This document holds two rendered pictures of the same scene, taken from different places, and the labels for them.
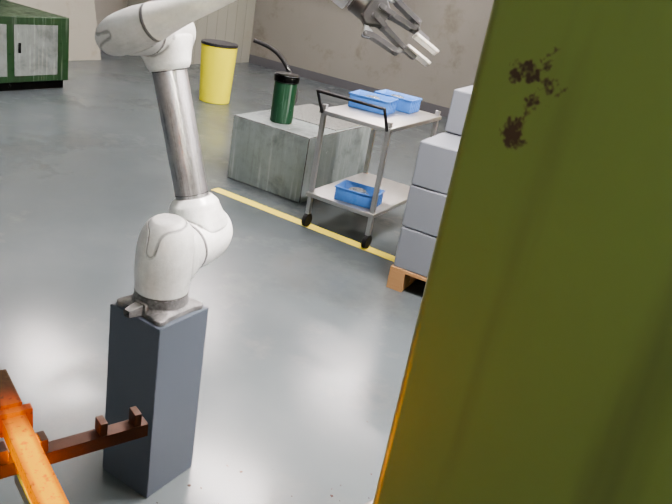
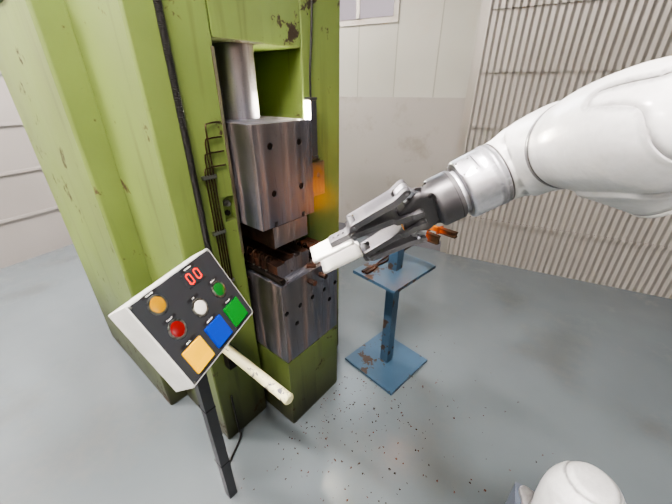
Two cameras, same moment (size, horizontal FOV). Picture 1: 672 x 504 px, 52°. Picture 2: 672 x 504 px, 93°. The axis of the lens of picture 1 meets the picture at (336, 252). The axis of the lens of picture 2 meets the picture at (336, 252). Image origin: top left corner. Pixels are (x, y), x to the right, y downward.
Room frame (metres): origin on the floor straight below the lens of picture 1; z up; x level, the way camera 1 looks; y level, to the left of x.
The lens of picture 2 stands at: (2.18, -0.13, 1.68)
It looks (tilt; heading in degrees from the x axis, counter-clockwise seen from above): 27 degrees down; 178
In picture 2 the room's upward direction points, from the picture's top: straight up
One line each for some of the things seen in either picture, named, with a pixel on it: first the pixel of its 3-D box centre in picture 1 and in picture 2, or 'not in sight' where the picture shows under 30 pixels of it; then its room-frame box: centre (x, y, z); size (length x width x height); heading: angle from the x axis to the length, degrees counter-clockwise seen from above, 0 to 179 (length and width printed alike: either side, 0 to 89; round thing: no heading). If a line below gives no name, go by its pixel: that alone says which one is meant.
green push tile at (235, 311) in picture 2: not in sight; (235, 311); (1.31, -0.45, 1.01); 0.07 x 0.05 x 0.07; 164
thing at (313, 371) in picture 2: not in sight; (282, 350); (0.71, -0.42, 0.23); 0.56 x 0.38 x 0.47; 49
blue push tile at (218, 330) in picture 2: not in sight; (218, 331); (1.41, -0.47, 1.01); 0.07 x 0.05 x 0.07; 164
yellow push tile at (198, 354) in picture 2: not in sight; (198, 354); (1.51, -0.50, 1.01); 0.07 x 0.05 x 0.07; 164
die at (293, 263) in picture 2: not in sight; (264, 250); (0.76, -0.45, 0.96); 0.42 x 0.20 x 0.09; 49
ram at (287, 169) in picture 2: not in sight; (262, 166); (0.73, -0.42, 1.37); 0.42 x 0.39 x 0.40; 49
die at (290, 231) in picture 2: not in sight; (261, 220); (0.76, -0.45, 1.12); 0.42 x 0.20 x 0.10; 49
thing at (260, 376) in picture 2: not in sight; (253, 371); (1.22, -0.45, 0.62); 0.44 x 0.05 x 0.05; 49
